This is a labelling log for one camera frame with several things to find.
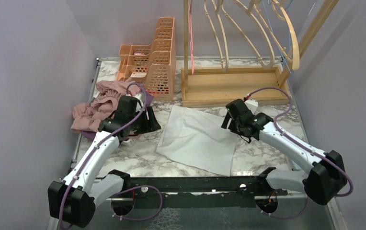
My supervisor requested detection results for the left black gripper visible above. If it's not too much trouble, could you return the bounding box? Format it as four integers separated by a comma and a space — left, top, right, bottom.
128, 105, 161, 134

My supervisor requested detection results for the white skirt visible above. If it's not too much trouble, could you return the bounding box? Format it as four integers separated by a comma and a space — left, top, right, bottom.
156, 106, 237, 176

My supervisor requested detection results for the pink wire hanger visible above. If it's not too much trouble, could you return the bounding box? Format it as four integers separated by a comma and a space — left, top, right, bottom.
188, 0, 195, 75

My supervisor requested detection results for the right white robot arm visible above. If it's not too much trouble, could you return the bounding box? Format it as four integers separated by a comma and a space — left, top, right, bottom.
221, 99, 348, 205

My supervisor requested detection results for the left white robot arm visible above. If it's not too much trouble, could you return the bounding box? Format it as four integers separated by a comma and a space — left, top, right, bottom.
47, 93, 161, 228

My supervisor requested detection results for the wooden hanger rack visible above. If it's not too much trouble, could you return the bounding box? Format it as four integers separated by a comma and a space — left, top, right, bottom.
182, 0, 337, 107

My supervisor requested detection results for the wooden hanger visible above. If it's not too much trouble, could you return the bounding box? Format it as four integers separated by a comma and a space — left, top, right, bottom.
203, 0, 229, 71
221, 0, 275, 70
249, 0, 300, 73

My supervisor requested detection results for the orange plastic file organizer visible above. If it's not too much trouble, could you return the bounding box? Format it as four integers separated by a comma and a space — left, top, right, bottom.
116, 17, 176, 101

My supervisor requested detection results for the purple cloth under pile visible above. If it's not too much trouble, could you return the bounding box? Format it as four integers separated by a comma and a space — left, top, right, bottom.
80, 89, 155, 142

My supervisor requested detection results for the pink clothes pile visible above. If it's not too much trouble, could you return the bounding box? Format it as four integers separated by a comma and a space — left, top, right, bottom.
70, 78, 142, 133

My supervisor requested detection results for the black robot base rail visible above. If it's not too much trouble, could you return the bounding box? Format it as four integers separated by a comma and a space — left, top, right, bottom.
109, 167, 288, 209

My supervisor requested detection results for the blue wire hanger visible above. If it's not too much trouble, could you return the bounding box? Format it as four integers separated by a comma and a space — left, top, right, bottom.
264, 0, 293, 71

